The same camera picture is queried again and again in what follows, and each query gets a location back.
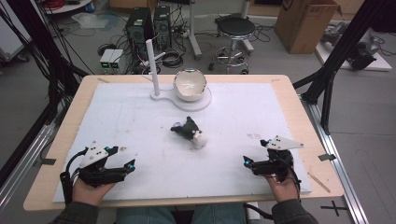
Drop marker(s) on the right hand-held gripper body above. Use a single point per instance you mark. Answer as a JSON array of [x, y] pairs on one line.
[[274, 165]]

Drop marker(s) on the brown cardboard box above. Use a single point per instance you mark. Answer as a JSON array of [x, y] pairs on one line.
[[303, 25]]

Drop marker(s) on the person's left hand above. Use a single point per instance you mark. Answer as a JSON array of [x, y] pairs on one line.
[[90, 193]]

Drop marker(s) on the small white power supply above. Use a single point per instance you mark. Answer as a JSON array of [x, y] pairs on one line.
[[116, 59], [106, 59]]

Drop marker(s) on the aluminium rail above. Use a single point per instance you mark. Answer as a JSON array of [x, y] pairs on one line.
[[21, 168], [339, 174]]

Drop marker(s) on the white pole stand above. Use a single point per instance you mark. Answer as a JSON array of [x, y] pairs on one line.
[[154, 68]]

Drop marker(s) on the black frame beam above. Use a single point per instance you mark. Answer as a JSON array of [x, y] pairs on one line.
[[34, 46], [339, 53]]

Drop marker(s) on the white table leg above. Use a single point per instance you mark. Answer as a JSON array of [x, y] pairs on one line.
[[193, 31]]

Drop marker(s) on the white egg-shaped bowl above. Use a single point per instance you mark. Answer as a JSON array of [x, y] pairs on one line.
[[190, 84]]

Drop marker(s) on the white foam mat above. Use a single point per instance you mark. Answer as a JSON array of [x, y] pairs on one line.
[[140, 130]]

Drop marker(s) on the black and white plush toy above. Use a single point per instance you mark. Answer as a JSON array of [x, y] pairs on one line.
[[188, 130]]

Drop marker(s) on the black computer tower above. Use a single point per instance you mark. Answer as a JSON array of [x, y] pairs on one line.
[[138, 29], [162, 25]]

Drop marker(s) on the black tape cross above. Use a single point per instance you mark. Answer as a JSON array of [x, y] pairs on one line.
[[334, 208]]

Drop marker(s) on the black tape strip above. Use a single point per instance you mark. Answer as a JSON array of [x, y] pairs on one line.
[[327, 157], [46, 161]]

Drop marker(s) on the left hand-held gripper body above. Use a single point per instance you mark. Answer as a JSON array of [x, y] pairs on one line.
[[99, 174]]

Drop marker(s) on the grey machine on white board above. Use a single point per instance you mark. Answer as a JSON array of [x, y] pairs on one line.
[[358, 49]]

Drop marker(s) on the thin wooden stick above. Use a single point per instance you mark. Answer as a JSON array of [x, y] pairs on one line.
[[319, 182]]

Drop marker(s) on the round white table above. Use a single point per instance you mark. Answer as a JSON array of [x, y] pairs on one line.
[[67, 6]]

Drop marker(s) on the clear plastic bag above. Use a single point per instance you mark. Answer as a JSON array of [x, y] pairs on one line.
[[90, 20]]

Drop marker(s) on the person's right hand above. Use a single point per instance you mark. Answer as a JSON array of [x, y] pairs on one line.
[[283, 189]]

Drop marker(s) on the black round stool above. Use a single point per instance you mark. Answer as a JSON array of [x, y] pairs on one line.
[[235, 28]]

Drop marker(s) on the person's legs in jeans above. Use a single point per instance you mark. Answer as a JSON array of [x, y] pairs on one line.
[[180, 214]]

